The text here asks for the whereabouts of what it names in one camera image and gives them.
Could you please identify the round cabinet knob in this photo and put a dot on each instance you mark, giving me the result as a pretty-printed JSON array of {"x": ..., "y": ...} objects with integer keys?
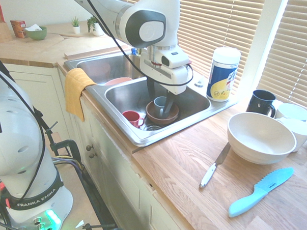
[
  {"x": 90, "y": 148},
  {"x": 92, "y": 155}
]

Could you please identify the white paper napkin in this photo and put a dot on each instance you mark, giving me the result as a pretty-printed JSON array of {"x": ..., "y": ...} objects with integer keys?
[{"x": 33, "y": 27}]

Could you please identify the narrow wooden window blind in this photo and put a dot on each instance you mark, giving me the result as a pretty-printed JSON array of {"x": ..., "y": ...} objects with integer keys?
[{"x": 294, "y": 49}]

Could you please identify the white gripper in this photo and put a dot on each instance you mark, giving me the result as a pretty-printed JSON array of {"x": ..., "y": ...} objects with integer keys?
[{"x": 168, "y": 77}]

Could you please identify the yellow dish cloth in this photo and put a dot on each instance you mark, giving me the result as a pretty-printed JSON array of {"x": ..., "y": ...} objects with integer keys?
[{"x": 74, "y": 91}]

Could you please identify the disinfecting wipes canister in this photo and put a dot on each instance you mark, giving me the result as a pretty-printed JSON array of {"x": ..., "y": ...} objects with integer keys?
[{"x": 221, "y": 77}]

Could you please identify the stainless steel double sink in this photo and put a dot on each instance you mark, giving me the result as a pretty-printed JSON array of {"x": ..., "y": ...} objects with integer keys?
[{"x": 192, "y": 99}]

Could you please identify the pink bowl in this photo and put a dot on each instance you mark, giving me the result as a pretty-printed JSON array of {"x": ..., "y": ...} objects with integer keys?
[{"x": 116, "y": 80}]

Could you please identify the brown bowl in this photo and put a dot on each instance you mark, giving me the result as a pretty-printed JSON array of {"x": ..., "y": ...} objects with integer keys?
[{"x": 153, "y": 117}]

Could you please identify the large cream bowl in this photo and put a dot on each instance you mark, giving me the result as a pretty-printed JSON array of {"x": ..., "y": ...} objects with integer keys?
[{"x": 257, "y": 134}]

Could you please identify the orange cardboard box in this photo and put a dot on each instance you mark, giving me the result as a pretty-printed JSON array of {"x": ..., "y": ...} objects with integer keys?
[{"x": 17, "y": 28}]

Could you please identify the black mug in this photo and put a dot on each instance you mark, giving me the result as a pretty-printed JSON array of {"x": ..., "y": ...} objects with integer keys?
[{"x": 258, "y": 104}]

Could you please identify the black clamp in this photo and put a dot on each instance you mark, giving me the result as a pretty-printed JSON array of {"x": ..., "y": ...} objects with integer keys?
[{"x": 70, "y": 144}]

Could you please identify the green bowl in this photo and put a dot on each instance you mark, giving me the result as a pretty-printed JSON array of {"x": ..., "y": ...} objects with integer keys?
[{"x": 37, "y": 34}]

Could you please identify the trailing potted plant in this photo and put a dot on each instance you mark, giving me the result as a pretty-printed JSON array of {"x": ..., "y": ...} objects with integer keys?
[{"x": 97, "y": 29}]

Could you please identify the red cup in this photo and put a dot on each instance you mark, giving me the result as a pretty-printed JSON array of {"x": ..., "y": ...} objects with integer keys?
[{"x": 130, "y": 117}]

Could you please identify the cream kitchen cabinet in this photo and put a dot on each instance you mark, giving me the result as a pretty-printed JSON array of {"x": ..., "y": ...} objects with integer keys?
[{"x": 120, "y": 174}]

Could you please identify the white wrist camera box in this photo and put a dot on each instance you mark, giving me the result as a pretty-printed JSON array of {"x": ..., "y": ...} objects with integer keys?
[{"x": 175, "y": 60}]

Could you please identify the white cup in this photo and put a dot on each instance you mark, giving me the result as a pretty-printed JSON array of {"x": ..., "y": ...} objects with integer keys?
[
  {"x": 293, "y": 112},
  {"x": 303, "y": 131}
]

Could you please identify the black metal stand frame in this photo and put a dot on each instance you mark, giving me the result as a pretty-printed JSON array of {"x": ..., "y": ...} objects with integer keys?
[{"x": 89, "y": 191}]

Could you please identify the small upright potted plant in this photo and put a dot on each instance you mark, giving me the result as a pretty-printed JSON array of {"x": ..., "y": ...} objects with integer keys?
[{"x": 76, "y": 28}]

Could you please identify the wide wooden window blind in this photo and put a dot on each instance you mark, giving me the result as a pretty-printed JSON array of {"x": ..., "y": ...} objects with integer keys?
[{"x": 211, "y": 20}]

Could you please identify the metal sink drain strainer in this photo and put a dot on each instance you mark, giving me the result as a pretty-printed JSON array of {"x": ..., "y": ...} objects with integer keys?
[{"x": 151, "y": 127}]

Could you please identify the chrome sink hole cap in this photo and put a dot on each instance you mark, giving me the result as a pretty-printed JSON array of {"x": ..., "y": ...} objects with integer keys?
[{"x": 199, "y": 84}]

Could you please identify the wooden knife block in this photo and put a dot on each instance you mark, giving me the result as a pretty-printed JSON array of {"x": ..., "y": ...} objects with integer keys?
[{"x": 1, "y": 32}]

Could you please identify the grey blue mug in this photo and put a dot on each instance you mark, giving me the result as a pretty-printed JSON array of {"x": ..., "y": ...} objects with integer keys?
[{"x": 159, "y": 103}]

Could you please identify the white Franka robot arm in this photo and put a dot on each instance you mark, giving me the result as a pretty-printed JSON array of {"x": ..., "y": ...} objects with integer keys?
[{"x": 15, "y": 129}]

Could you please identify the light blue serrated knife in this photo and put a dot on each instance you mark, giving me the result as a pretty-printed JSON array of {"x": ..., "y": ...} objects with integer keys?
[{"x": 244, "y": 203}]

